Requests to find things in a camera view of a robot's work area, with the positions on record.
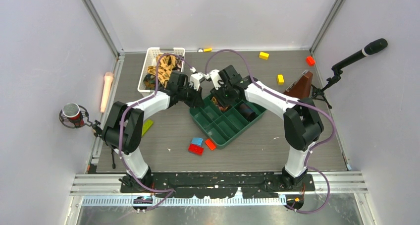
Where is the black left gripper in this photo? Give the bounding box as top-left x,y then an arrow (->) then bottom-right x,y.
178,82 -> 204,109

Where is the colourful shell pattern tie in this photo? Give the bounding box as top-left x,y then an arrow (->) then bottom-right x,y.
211,97 -> 231,113

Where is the green compartment tray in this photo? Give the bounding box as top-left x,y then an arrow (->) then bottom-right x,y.
189,95 -> 266,149

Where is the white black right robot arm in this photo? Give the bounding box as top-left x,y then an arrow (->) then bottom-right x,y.
205,65 -> 324,191

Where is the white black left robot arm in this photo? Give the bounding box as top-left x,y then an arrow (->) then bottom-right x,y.
101,71 -> 205,192

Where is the rolled dark striped tie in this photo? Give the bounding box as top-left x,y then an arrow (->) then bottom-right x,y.
237,103 -> 258,122

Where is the blue lego brick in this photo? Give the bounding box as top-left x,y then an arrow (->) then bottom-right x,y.
191,137 -> 203,146

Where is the small orange lego brick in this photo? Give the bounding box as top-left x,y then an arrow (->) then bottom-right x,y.
205,138 -> 217,151

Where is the yellow block near tray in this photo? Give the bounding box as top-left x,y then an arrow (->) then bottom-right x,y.
259,52 -> 269,60

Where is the dark floral rose tie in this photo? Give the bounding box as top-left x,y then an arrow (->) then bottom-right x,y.
173,55 -> 184,72

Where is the red lego brick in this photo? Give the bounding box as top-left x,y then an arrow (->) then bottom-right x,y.
188,144 -> 204,156

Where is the yellow block upright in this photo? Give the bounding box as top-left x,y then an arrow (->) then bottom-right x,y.
277,74 -> 285,85

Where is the yellow beetle pattern tie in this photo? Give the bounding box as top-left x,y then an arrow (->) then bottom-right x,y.
156,54 -> 176,87

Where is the brown green leaf tie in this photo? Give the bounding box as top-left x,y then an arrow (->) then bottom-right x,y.
143,74 -> 157,90

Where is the lime green lego plate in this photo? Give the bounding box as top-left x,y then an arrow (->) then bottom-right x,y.
141,119 -> 154,136

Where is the white perforated plastic basket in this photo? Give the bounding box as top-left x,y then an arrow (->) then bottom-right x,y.
138,47 -> 185,94

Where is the brown wooden metronome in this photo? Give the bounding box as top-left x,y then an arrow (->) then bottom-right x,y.
283,70 -> 313,99

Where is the orange red block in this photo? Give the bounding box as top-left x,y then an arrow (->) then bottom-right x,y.
306,56 -> 316,66

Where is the black microphone tripod stand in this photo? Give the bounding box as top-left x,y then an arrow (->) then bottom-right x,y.
311,66 -> 343,109

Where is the red silver studio microphone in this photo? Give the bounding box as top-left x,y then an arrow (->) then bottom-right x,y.
59,103 -> 117,169

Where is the black handheld microphone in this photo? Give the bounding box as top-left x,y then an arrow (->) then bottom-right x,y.
331,38 -> 388,75

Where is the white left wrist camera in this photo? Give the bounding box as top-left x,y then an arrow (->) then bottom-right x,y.
189,67 -> 207,91

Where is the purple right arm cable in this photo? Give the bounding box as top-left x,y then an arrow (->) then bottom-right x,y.
205,49 -> 337,214

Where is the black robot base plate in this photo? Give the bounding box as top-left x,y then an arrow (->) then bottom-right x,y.
120,170 -> 315,200

